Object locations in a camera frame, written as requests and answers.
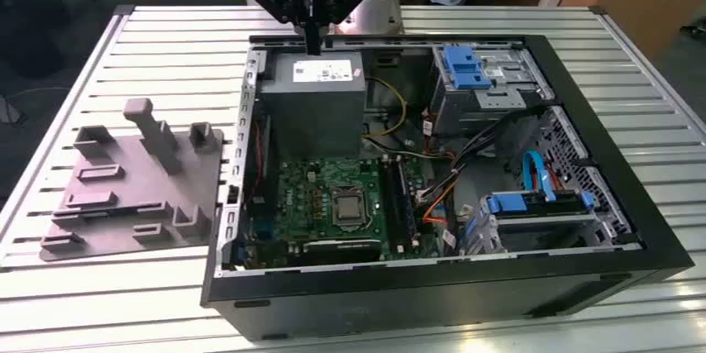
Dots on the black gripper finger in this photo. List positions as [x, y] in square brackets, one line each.
[342, 3]
[270, 3]

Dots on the black RAM slot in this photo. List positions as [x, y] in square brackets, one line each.
[390, 204]

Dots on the blue plastic drive latch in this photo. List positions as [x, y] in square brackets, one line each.
[464, 65]

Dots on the grey power supply unit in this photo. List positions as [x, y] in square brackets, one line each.
[314, 121]

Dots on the metal optical drive cage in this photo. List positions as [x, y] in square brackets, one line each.
[497, 101]

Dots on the black office chair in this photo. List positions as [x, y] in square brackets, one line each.
[34, 30]

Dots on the green motherboard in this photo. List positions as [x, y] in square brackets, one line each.
[301, 187]

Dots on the silver CPU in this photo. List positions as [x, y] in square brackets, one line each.
[349, 208]

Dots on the grey parts rack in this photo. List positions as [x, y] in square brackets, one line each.
[138, 187]

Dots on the blue disk carrier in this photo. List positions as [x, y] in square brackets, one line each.
[510, 204]

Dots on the black graphics card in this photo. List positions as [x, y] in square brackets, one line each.
[342, 251]

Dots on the metal disk bay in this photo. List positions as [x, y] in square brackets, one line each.
[488, 237]

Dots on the black chair base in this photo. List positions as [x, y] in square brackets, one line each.
[697, 30]

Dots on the black PC case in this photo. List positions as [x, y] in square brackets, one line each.
[386, 299]

